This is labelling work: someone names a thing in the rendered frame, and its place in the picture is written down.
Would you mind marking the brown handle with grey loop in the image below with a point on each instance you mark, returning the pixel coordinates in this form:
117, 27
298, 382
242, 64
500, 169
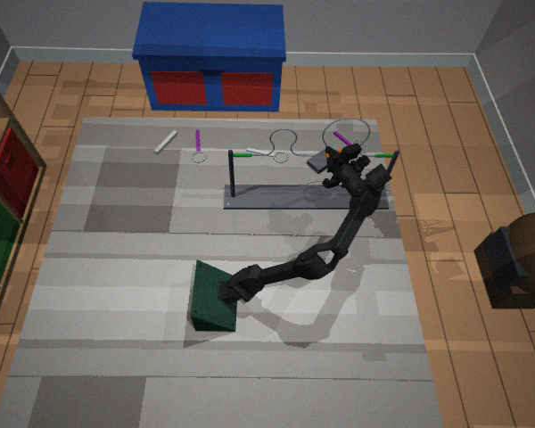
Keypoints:
327, 155

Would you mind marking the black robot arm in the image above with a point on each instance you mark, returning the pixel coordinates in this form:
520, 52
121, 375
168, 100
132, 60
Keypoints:
365, 197

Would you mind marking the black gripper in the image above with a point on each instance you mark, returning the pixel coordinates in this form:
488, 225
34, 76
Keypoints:
339, 165

